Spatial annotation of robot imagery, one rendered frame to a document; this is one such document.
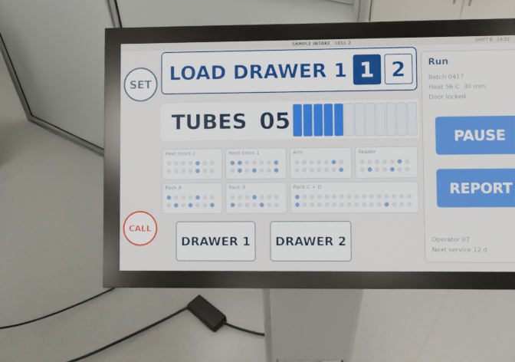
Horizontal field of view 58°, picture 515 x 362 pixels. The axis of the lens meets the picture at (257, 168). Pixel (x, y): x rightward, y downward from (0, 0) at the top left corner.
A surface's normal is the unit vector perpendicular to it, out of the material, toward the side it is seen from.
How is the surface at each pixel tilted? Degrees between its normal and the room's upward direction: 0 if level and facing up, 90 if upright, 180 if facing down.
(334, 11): 90
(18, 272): 0
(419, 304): 0
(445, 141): 50
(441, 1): 90
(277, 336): 90
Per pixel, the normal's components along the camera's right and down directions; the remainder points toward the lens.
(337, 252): -0.05, -0.04
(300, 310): -0.04, 0.62
